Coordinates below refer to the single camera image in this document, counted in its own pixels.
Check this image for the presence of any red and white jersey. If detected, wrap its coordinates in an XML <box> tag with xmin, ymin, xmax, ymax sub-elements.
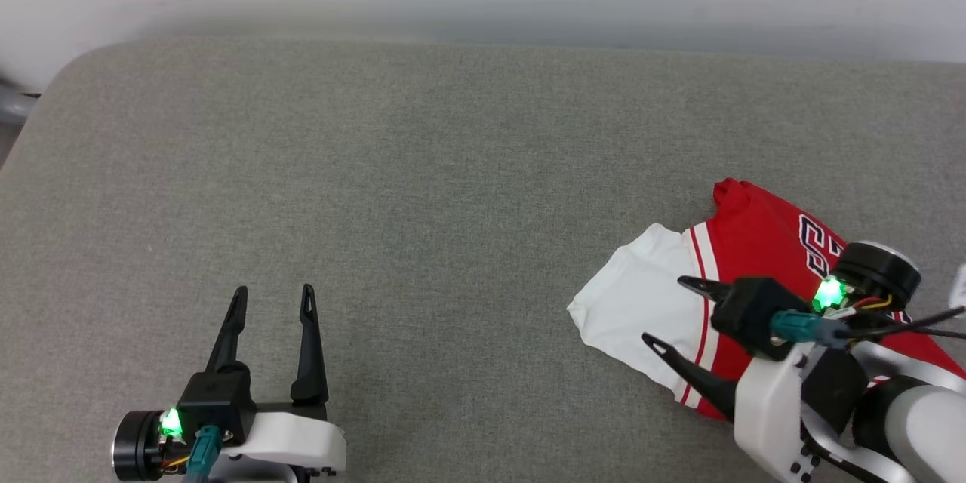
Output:
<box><xmin>566</xmin><ymin>178</ymin><xmax>966</xmax><ymax>421</ymax></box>

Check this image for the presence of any teal camera connector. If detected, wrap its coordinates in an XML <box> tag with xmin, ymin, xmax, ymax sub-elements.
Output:
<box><xmin>183</xmin><ymin>425</ymin><xmax>223</xmax><ymax>483</ymax></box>
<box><xmin>770</xmin><ymin>309</ymin><xmax>851</xmax><ymax>350</ymax></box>

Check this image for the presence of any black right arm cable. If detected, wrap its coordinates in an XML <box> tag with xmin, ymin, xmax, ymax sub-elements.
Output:
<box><xmin>838</xmin><ymin>305</ymin><xmax>966</xmax><ymax>340</ymax></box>

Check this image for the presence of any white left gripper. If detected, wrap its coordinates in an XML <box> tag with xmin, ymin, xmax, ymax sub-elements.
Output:
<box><xmin>112</xmin><ymin>284</ymin><xmax>348</xmax><ymax>483</ymax></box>

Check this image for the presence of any teal right camera connector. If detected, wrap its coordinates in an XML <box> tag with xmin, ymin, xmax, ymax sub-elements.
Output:
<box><xmin>770</xmin><ymin>309</ymin><xmax>851</xmax><ymax>350</ymax></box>

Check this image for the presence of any teal left camera connector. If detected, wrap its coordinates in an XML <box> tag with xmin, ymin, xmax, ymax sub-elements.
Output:
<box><xmin>183</xmin><ymin>425</ymin><xmax>223</xmax><ymax>483</ymax></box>

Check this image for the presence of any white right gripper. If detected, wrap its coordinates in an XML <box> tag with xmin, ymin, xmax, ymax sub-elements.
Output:
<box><xmin>641</xmin><ymin>241</ymin><xmax>922</xmax><ymax>483</ymax></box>

